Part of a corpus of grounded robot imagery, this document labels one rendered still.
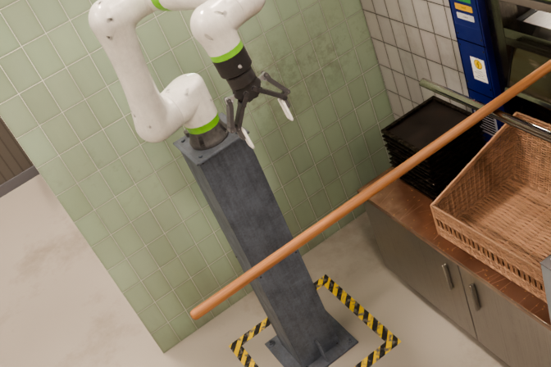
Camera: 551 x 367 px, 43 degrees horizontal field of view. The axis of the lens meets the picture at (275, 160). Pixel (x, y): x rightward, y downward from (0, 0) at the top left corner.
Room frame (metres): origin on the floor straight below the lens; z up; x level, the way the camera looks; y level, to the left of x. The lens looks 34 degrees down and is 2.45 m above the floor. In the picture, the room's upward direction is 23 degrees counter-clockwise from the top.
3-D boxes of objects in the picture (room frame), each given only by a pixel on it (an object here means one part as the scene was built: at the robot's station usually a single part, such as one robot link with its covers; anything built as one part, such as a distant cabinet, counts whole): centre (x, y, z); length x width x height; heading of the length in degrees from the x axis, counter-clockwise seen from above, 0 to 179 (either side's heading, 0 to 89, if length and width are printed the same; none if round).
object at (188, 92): (2.15, 0.19, 1.36); 0.16 x 0.13 x 0.19; 124
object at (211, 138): (2.21, 0.20, 1.23); 0.26 x 0.15 x 0.06; 18
